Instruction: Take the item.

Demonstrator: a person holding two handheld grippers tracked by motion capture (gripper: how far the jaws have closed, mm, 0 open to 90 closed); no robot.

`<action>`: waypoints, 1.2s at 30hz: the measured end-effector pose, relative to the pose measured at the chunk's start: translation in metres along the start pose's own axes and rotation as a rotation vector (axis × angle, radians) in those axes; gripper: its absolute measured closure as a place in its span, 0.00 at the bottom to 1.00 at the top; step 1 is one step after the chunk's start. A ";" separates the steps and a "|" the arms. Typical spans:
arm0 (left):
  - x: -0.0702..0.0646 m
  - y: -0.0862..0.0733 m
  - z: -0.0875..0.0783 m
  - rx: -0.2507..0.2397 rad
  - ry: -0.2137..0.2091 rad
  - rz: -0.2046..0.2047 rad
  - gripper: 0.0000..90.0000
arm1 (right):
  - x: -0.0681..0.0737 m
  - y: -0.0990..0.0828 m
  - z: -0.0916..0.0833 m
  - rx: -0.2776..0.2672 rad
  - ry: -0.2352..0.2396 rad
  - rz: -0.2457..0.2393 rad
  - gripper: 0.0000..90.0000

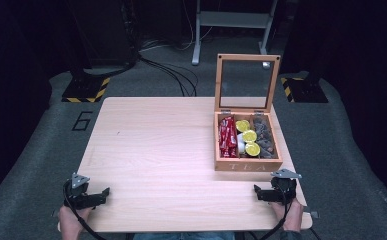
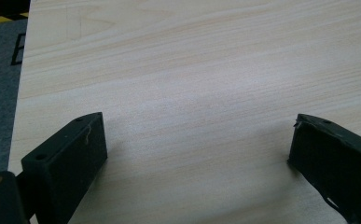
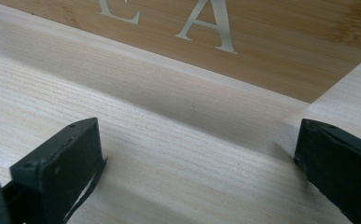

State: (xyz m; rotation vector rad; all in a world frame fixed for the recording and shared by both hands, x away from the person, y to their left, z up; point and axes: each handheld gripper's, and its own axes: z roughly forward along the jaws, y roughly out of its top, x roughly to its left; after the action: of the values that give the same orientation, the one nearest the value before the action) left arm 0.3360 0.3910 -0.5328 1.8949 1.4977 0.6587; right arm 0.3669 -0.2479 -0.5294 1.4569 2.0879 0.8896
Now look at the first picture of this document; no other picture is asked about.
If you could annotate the black stand base striped edge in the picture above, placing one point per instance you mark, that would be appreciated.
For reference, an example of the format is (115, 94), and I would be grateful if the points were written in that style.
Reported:
(86, 89)
(303, 90)

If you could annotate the pile of dark tea bags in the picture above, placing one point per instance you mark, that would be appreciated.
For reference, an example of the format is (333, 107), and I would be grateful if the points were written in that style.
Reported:
(263, 138)

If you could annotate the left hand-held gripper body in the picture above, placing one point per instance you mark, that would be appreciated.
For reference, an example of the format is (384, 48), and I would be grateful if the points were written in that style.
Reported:
(77, 193)

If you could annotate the wooden box with glass lid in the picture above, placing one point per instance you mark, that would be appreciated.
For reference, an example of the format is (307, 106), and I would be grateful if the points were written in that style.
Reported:
(247, 100)

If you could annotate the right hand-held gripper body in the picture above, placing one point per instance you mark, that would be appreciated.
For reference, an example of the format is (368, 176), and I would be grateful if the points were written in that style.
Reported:
(283, 190)

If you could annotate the white capsule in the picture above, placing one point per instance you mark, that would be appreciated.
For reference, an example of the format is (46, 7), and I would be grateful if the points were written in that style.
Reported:
(240, 144)

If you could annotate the yellow lemon slices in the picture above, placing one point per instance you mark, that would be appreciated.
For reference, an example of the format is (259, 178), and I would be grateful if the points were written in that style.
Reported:
(252, 149)

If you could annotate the person's right hand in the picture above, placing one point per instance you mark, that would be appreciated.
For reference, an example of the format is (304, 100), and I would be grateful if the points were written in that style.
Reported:
(292, 216)

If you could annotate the person's left hand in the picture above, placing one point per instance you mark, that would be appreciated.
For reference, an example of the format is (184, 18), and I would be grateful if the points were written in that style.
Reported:
(70, 222)

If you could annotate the red sachet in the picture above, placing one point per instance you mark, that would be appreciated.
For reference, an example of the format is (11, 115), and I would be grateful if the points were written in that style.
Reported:
(223, 137)
(232, 140)

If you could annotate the white metal stand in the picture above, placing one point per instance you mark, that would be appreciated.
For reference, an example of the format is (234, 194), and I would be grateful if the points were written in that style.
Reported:
(231, 19)

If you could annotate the yellow-lidded capsule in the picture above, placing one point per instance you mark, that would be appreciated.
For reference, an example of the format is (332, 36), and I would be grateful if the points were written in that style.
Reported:
(242, 125)
(249, 136)

